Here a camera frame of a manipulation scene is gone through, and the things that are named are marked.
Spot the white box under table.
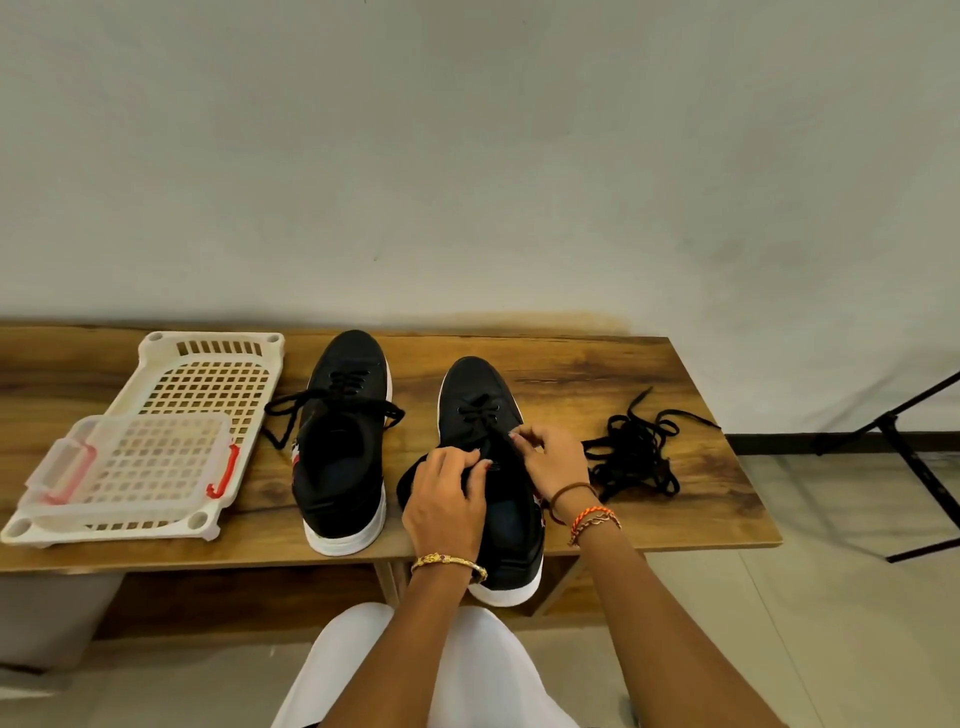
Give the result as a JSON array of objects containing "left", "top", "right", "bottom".
[{"left": 0, "top": 571, "right": 128, "bottom": 675}]

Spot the person's right hand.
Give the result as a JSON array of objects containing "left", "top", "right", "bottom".
[{"left": 508, "top": 420, "right": 596, "bottom": 513}]

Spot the black sneaker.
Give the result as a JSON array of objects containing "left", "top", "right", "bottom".
[
  {"left": 288, "top": 328, "right": 398, "bottom": 558},
  {"left": 396, "top": 354, "right": 548, "bottom": 611}
]

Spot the white plastic lattice basket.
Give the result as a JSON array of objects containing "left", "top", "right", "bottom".
[{"left": 0, "top": 328, "right": 288, "bottom": 548}]

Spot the person's right forearm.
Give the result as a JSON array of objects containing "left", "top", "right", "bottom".
[{"left": 561, "top": 495, "right": 785, "bottom": 728}]

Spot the gold bracelet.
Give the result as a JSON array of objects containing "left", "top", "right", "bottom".
[{"left": 408, "top": 550, "right": 492, "bottom": 585}]

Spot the person's left forearm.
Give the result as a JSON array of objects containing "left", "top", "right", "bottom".
[{"left": 321, "top": 561, "right": 489, "bottom": 728}]

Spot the orange braided bracelet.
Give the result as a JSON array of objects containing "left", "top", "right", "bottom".
[{"left": 565, "top": 502, "right": 626, "bottom": 548}]

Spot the person's left hand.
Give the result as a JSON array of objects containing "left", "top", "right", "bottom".
[{"left": 400, "top": 445, "right": 495, "bottom": 566}]

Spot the black tripod stand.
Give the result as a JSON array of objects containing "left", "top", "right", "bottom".
[{"left": 816, "top": 369, "right": 960, "bottom": 567}]

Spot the clear container with red handles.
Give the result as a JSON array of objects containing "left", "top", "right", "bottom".
[{"left": 22, "top": 409, "right": 243, "bottom": 525}]

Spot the black shoelace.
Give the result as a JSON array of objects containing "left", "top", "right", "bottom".
[
  {"left": 579, "top": 417, "right": 683, "bottom": 506},
  {"left": 579, "top": 385, "right": 725, "bottom": 506}
]

